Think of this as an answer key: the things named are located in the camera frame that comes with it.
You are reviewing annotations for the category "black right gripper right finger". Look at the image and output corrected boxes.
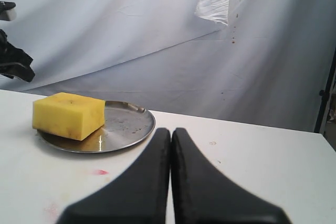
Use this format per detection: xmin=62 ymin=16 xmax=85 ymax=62
xmin=171 ymin=128 xmax=290 ymax=223

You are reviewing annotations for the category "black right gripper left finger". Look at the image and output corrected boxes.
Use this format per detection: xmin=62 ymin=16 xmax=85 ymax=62
xmin=57 ymin=128 xmax=171 ymax=223

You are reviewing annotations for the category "yellow sponge block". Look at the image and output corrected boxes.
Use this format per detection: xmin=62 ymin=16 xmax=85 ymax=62
xmin=32 ymin=92 xmax=106 ymax=141

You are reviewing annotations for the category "round steel plate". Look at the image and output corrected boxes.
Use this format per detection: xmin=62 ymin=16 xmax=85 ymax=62
xmin=37 ymin=101 xmax=156 ymax=154

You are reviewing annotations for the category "grey backdrop cloth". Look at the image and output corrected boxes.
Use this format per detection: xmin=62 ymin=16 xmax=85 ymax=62
xmin=1 ymin=0 xmax=335 ymax=132

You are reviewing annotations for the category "black stand pole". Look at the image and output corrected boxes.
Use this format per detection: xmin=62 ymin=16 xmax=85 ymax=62
xmin=313 ymin=52 xmax=335 ymax=134

